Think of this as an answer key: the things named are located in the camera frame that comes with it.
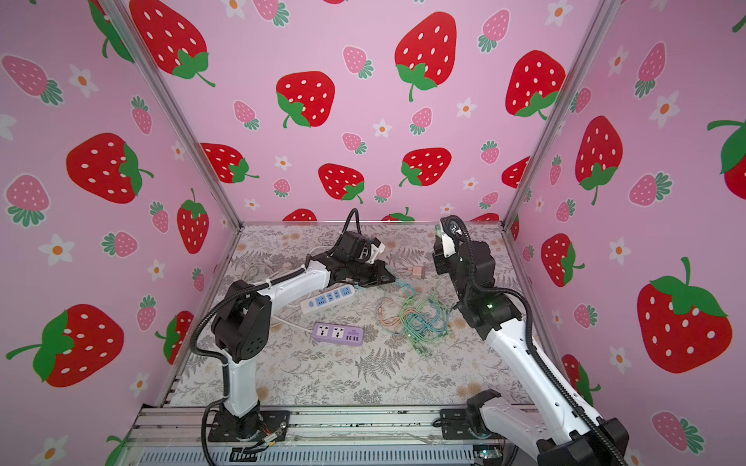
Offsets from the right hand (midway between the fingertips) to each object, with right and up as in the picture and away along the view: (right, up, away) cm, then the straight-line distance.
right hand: (444, 234), depth 70 cm
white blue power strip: (-34, -20, +25) cm, 47 cm away
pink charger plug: (-2, -12, +34) cm, 36 cm away
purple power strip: (-29, -30, +17) cm, 45 cm away
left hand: (-10, -13, +17) cm, 24 cm away
